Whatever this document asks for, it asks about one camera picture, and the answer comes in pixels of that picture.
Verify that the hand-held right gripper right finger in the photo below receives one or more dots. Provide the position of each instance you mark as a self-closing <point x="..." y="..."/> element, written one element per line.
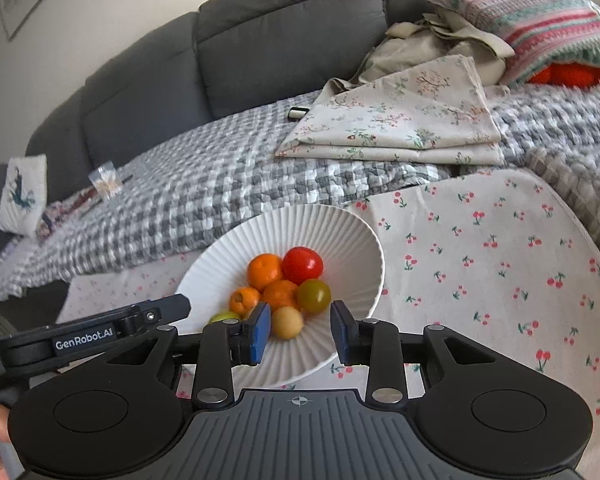
<point x="344" y="332"/>

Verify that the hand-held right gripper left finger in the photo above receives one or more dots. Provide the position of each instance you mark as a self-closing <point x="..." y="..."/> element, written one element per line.
<point x="257" y="332"/>

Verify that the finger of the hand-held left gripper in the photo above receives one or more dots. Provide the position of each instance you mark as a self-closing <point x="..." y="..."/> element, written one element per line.
<point x="165" y="309"/>

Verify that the tan round fruit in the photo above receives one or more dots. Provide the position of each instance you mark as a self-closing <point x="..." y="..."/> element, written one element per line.
<point x="286" y="322"/>

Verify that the small dimpled orange mandarin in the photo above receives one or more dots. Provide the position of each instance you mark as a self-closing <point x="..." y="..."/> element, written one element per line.
<point x="244" y="300"/>

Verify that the green reddish round fruit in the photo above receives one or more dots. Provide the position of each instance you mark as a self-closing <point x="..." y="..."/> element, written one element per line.
<point x="313" y="295"/>

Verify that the red tomato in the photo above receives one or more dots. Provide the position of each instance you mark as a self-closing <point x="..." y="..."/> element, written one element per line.
<point x="302" y="264"/>

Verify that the white ribbed bowl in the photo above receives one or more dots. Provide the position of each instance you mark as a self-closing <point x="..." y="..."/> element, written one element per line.
<point x="340" y="240"/>

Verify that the dark floral cloth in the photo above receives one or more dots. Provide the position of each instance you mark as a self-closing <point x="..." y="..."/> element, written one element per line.
<point x="65" y="210"/>

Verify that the grey checkered blanket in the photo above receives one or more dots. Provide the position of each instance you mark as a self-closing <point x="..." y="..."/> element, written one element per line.
<point x="205" y="175"/>

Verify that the clear plastic bag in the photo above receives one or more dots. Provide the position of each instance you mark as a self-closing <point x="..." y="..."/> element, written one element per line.
<point x="105" y="180"/>

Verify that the cherry print cloth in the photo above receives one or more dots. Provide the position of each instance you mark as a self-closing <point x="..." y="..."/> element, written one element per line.
<point x="480" y="270"/>

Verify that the white printed cushion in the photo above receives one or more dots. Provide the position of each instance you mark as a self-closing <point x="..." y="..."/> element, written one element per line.
<point x="22" y="192"/>

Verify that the small black white object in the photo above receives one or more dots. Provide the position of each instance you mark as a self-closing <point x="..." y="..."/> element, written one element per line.
<point x="298" y="113"/>

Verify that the folded floral cloth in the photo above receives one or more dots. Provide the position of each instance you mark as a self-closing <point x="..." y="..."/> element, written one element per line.
<point x="395" y="115"/>

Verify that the beige fabric bag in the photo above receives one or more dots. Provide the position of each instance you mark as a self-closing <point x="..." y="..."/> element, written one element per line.
<point x="420" y="45"/>

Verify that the grey sofa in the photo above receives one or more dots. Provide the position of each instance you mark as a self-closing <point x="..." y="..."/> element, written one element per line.
<point x="290" y="20"/>

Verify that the red fuzzy plush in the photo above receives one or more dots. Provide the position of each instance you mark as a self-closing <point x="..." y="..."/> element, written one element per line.
<point x="570" y="75"/>

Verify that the striped knitted pillow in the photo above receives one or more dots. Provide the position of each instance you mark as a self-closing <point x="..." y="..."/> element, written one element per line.
<point x="540" y="20"/>

